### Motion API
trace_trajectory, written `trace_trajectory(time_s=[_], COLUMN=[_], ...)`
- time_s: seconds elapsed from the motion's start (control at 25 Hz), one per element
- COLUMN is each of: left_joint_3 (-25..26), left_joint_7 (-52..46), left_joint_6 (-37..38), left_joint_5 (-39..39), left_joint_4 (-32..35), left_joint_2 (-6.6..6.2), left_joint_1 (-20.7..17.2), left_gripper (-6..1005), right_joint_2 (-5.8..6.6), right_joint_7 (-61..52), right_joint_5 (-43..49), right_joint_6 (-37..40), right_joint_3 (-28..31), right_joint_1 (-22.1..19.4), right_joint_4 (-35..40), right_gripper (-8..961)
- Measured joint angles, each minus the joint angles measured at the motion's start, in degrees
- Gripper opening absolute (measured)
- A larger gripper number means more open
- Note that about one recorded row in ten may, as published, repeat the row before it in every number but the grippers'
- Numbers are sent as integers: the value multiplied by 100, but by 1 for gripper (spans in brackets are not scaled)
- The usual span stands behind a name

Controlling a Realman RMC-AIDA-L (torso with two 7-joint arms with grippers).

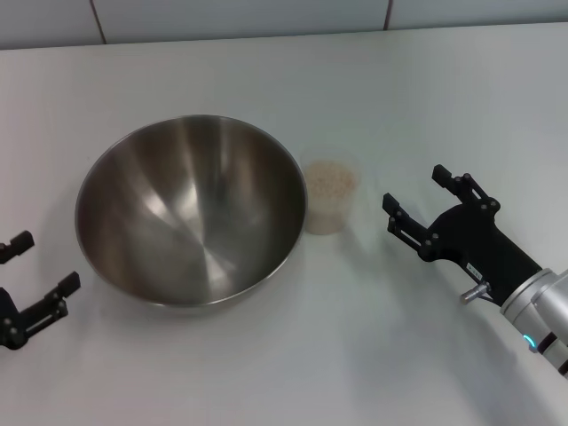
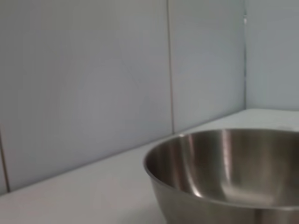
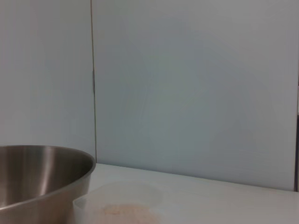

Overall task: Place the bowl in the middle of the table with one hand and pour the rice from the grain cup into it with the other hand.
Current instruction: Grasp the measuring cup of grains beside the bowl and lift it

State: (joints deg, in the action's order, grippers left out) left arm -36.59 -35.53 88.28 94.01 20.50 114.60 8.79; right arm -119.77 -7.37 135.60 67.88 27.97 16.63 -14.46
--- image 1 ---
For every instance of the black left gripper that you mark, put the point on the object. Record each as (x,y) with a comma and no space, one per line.
(9,319)

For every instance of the stainless steel mixing bowl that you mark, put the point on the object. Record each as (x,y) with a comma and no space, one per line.
(191,213)

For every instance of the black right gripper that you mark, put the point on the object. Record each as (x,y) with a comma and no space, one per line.
(479,244)

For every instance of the clear plastic cup of grains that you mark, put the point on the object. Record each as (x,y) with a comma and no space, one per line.
(330,177)

